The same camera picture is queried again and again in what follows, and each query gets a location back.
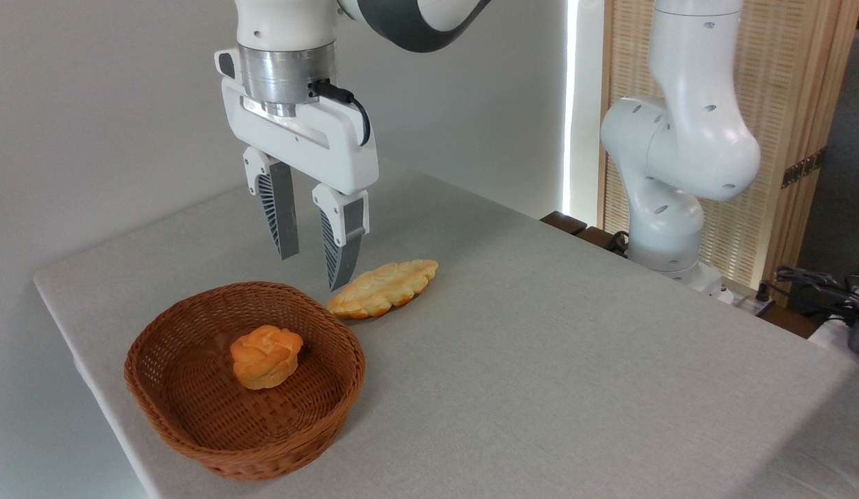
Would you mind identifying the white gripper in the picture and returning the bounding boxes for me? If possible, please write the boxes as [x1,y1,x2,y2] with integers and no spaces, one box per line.
[215,49,380,292]

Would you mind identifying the long leaf-shaped bread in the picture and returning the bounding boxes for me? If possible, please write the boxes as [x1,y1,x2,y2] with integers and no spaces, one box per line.
[326,259,439,320]

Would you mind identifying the round orange bread roll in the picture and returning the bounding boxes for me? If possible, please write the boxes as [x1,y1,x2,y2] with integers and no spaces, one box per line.
[229,324,304,390]

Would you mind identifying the brown wicker basket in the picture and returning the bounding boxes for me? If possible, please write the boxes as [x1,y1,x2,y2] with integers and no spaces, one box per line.
[123,281,366,482]

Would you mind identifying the grey tablecloth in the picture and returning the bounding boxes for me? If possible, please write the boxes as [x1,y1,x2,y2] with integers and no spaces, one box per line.
[33,156,859,499]

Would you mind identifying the white power strip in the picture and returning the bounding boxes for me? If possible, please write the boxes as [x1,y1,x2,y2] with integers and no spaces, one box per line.
[731,288,777,317]

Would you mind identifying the metal screen hinge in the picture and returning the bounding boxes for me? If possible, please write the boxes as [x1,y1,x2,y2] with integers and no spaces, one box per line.
[781,148,826,189]

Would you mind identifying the bamboo folding screen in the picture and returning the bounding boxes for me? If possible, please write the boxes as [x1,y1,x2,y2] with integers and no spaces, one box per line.
[597,0,859,288]

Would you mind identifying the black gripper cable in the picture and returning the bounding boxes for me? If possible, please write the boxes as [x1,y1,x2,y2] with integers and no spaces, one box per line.
[308,78,371,146]

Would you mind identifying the black cable bundle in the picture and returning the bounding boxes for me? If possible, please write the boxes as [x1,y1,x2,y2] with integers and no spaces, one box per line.
[774,265,859,313]

